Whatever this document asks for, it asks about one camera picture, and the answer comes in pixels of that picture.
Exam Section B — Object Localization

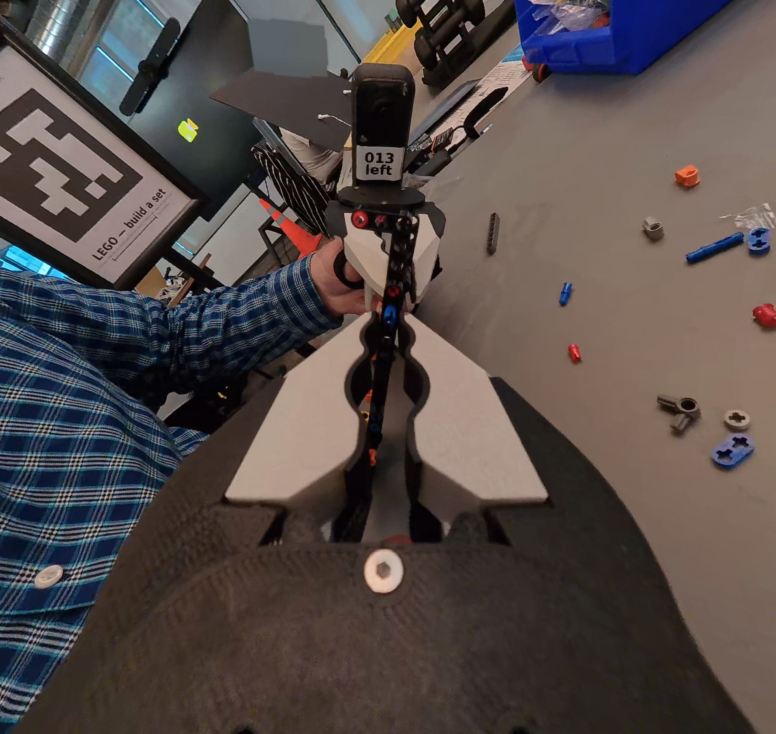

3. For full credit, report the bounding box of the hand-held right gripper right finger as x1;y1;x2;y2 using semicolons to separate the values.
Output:
402;313;550;542

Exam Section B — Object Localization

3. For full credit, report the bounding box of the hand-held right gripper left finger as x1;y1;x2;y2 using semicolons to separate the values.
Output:
223;313;372;542

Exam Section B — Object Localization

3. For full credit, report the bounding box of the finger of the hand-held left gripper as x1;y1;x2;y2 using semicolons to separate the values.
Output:
405;212;442;315
342;211;396;312

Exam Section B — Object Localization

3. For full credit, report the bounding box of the black lego chassis assembly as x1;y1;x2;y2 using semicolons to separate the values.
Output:
350;210;423;471

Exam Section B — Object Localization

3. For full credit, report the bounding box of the person's left forearm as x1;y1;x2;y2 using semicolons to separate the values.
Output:
121;254;343;395

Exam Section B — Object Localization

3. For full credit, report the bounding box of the dark grey lego angle connector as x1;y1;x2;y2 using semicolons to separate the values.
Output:
656;393;702;434

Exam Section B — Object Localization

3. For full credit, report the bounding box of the long blue lego axle pin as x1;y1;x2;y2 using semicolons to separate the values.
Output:
685;232;745;263

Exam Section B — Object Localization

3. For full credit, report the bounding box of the person's left hand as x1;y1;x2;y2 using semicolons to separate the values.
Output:
309;239;372;317

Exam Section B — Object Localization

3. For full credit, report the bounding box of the dark tablet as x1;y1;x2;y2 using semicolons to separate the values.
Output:
418;79;483;140

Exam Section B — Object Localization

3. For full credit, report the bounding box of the orange traffic cone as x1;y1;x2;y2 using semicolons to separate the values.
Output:
259;197;325;256

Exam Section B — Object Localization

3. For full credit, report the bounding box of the black flat board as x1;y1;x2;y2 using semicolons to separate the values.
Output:
209;73;355;152

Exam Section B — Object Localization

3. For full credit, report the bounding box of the black white striped chair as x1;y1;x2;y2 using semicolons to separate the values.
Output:
251;140;331;237

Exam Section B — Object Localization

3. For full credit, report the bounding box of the rack of black dumbbells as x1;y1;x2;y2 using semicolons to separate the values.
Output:
377;0;486;89

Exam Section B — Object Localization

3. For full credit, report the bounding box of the white instruction sheet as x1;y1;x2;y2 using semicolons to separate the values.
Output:
412;42;525;140

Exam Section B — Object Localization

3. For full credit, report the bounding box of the black webcam bar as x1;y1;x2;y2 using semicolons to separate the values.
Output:
118;17;183;117

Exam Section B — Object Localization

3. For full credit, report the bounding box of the blue plastic bin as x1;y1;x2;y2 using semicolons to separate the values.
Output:
514;0;776;76

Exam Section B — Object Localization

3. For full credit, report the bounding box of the framed marker poster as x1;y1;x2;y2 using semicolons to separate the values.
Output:
0;36;210;289

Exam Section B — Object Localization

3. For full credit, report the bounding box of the clear plastic scrap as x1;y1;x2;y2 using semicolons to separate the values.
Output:
720;203;776;231

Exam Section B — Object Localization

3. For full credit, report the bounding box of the black curved strap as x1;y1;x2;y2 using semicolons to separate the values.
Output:
464;86;510;140

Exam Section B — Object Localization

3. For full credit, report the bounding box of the dark wall screen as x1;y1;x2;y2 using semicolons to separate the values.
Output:
124;0;292;219

